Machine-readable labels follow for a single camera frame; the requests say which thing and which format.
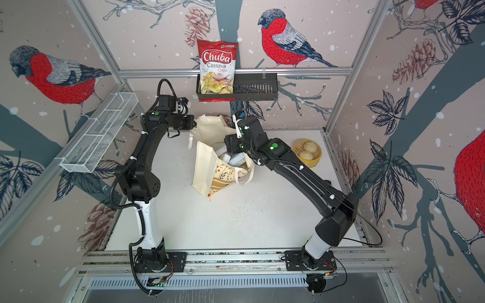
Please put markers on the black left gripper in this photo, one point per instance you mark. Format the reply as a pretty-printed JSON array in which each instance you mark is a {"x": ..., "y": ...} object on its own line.
[{"x": 190, "y": 125}]

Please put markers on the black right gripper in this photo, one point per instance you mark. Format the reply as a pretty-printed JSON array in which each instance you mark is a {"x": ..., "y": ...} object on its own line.
[{"x": 229, "y": 141}]

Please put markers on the cream canvas tote bag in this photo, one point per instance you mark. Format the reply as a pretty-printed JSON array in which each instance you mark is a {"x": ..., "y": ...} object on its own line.
[{"x": 211, "y": 172}]

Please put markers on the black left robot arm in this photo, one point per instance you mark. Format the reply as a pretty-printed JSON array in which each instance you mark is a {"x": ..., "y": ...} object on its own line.
[{"x": 135, "y": 184}]

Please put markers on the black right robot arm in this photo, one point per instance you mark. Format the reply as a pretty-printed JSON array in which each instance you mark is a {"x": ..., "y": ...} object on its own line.
[{"x": 338, "y": 210}]

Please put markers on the grey pencil case in bag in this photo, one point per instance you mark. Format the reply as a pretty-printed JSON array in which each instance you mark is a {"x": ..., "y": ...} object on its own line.
[{"x": 235, "y": 160}]

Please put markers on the red Chuba cassava chips bag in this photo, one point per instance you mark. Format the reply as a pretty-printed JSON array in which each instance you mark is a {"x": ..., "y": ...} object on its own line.
[{"x": 217, "y": 70}]

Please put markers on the steamed bun lower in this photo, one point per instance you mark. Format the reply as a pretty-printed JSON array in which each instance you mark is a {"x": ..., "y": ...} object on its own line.
[{"x": 306, "y": 155}]

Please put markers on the steamed bun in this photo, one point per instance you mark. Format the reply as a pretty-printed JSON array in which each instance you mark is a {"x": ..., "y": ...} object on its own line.
[
  {"x": 306, "y": 155},
  {"x": 310, "y": 146}
]

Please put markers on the yellow bamboo steamer basket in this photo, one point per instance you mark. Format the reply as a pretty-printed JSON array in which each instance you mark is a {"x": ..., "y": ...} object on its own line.
[{"x": 298, "y": 147}]

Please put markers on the steamed bun upper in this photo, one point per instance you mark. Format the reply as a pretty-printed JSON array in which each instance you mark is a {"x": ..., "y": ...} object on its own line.
[{"x": 310, "y": 146}]

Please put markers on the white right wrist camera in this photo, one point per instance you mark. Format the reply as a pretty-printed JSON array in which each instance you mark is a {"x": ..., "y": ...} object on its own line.
[{"x": 236, "y": 118}]

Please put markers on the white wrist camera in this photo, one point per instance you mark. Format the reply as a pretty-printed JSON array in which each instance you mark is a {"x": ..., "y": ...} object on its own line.
[
  {"x": 236, "y": 118},
  {"x": 172, "y": 104}
]

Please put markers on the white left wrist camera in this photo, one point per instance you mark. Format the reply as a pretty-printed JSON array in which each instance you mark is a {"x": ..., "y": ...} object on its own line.
[{"x": 172, "y": 104}]

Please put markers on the black wall-mounted basket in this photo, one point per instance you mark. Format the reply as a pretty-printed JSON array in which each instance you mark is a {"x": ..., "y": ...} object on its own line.
[{"x": 246, "y": 87}]

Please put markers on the white wire mesh shelf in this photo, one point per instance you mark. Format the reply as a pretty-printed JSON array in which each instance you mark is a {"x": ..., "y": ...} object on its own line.
[{"x": 89, "y": 150}]

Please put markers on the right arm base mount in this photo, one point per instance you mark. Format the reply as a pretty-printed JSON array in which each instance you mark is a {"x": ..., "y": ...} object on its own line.
[{"x": 300, "y": 260}]

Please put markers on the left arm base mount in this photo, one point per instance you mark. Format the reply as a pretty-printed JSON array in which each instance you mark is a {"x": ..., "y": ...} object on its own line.
[{"x": 159, "y": 261}]

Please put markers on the aluminium front rail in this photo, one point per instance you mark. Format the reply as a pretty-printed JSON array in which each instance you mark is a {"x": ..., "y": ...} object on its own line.
[{"x": 238, "y": 261}]

